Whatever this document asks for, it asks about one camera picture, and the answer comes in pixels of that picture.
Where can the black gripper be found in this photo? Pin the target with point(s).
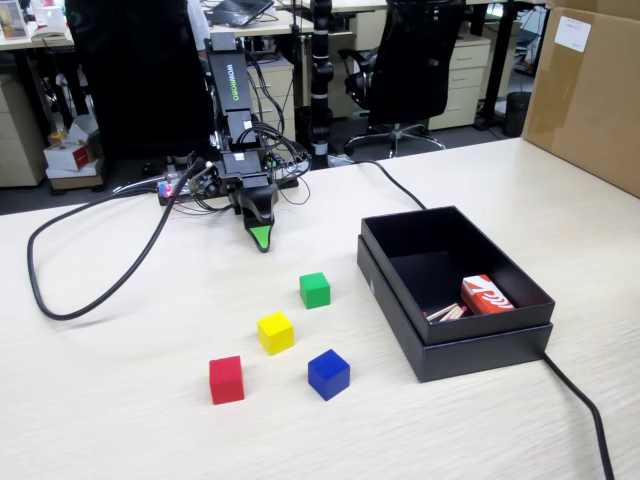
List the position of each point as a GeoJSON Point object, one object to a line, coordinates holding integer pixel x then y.
{"type": "Point", "coordinates": [242, 167]}

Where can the green wooden cube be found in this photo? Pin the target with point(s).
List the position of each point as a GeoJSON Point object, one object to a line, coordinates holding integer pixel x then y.
{"type": "Point", "coordinates": [314, 291]}

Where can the robot base circuit board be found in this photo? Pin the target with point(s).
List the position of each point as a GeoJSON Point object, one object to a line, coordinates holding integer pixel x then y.
{"type": "Point", "coordinates": [182, 185]}

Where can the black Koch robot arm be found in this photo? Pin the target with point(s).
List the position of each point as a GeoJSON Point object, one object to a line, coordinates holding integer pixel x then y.
{"type": "Point", "coordinates": [230, 85]}

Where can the yellow wooden cube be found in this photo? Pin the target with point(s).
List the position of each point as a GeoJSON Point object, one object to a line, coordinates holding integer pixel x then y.
{"type": "Point", "coordinates": [275, 334]}

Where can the red wooden cube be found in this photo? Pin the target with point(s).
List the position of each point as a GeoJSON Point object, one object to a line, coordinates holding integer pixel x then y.
{"type": "Point", "coordinates": [226, 381]}

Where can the blue wooden cube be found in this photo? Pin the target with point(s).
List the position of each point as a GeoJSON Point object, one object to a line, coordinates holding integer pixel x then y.
{"type": "Point", "coordinates": [327, 376]}

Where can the beige drawer cabinet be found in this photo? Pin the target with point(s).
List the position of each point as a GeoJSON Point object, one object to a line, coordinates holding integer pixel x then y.
{"type": "Point", "coordinates": [272, 100]}
{"type": "Point", "coordinates": [462, 80]}
{"type": "Point", "coordinates": [20, 135]}

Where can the black segmented pole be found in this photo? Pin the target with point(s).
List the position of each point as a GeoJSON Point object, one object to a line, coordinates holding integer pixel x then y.
{"type": "Point", "coordinates": [320, 75]}

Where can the black cardboard box tray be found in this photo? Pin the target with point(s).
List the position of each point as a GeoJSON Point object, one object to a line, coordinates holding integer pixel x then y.
{"type": "Point", "coordinates": [425, 250]}

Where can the black base block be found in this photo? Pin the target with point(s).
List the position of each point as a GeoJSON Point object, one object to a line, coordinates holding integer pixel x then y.
{"type": "Point", "coordinates": [395, 320]}

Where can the black high-back office chair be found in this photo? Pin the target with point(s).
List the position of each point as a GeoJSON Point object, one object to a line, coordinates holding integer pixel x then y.
{"type": "Point", "coordinates": [140, 75]}

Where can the white red carton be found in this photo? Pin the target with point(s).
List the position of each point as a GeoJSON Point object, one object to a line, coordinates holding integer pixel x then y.
{"type": "Point", "coordinates": [70, 152]}

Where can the wooden match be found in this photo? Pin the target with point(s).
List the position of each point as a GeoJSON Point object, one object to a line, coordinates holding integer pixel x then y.
{"type": "Point", "coordinates": [459, 313]}
{"type": "Point", "coordinates": [440, 312]}
{"type": "Point", "coordinates": [446, 314]}
{"type": "Point", "coordinates": [452, 315]}

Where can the black laptop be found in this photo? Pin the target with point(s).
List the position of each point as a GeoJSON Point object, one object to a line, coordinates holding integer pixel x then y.
{"type": "Point", "coordinates": [240, 11]}

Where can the black mesh office chair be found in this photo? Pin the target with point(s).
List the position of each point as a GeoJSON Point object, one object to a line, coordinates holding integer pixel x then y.
{"type": "Point", "coordinates": [420, 60]}

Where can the beige office desk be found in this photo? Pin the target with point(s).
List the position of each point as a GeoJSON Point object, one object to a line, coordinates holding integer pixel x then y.
{"type": "Point", "coordinates": [30, 42]}
{"type": "Point", "coordinates": [360, 4]}

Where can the orange white matchbox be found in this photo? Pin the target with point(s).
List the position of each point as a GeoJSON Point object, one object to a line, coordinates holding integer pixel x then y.
{"type": "Point", "coordinates": [487, 296]}

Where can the dark mesh trash bin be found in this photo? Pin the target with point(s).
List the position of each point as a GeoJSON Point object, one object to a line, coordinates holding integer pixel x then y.
{"type": "Point", "coordinates": [518, 114]}

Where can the beige desk phone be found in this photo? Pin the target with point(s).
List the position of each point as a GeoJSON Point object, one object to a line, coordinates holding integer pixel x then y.
{"type": "Point", "coordinates": [49, 31]}

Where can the red white small box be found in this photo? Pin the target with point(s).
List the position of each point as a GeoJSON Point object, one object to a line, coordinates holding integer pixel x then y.
{"type": "Point", "coordinates": [51, 11]}

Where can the standing photo card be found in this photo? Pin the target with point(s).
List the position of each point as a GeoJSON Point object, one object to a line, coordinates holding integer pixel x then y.
{"type": "Point", "coordinates": [14, 19]}

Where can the large brown cardboard box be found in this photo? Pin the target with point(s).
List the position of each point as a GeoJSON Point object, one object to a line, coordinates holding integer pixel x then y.
{"type": "Point", "coordinates": [585, 110]}

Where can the white shipping label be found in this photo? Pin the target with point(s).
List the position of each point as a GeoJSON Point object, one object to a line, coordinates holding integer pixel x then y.
{"type": "Point", "coordinates": [573, 32]}

